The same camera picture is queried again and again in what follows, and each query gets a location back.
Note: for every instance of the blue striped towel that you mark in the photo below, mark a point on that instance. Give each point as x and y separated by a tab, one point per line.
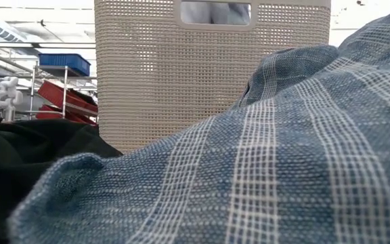
249	176

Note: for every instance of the light blue shirt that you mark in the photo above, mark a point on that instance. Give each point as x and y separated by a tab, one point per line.
215	13

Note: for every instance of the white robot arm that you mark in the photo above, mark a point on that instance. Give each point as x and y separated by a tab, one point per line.
7	95

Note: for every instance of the white perforated laundry basket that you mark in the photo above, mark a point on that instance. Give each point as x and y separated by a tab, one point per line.
181	84

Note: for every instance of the metal shelf rack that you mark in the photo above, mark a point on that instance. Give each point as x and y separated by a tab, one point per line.
65	88

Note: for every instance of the red plastic bin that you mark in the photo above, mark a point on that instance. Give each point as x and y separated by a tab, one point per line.
56	95
47	113

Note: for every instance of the blue plastic bin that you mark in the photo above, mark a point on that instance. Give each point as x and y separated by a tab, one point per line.
63	62

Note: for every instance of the black garment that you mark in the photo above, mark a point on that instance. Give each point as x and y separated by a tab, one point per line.
19	152

